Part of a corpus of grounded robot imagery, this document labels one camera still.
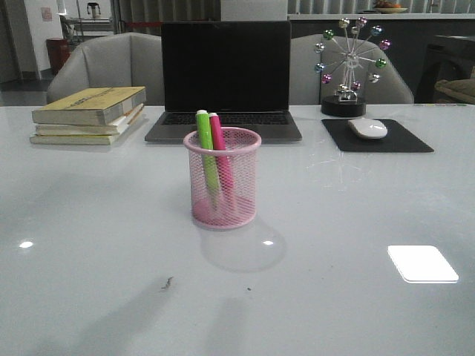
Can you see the yellow book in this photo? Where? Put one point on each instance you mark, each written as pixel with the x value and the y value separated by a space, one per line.
pixel 91 106
pixel 74 139

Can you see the pink highlighter pen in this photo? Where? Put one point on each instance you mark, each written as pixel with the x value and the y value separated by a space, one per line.
pixel 223 165

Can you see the middle cream book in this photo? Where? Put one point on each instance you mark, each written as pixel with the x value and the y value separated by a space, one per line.
pixel 117 127

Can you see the white computer mouse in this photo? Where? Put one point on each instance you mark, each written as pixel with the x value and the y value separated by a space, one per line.
pixel 368 128

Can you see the ferris wheel desk ornament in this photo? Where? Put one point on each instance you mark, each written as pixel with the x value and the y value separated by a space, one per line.
pixel 346 101

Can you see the bottom yellow book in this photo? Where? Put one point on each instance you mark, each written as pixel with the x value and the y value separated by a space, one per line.
pixel 74 139

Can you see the red trash bin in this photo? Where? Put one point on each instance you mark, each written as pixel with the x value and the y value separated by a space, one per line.
pixel 58 53

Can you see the top yellow book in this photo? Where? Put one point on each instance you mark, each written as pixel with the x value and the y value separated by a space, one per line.
pixel 91 106

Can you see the green highlighter pen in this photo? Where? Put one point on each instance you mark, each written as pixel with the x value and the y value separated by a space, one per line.
pixel 209 163

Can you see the grey open laptop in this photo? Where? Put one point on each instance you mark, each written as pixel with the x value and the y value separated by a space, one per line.
pixel 238 70

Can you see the pink mesh pen holder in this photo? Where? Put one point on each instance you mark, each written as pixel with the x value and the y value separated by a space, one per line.
pixel 241 149

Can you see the grey armchair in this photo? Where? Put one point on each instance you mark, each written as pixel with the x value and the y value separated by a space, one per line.
pixel 379 86
pixel 121 60

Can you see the right grey armchair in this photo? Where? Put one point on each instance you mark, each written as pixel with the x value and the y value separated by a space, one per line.
pixel 379 86

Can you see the olive cushion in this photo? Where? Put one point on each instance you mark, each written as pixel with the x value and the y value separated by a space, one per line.
pixel 461 90

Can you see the fruit bowl on counter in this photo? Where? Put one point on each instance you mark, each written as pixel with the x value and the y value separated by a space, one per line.
pixel 388 7

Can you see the left grey armchair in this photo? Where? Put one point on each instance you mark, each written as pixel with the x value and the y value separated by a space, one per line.
pixel 121 60

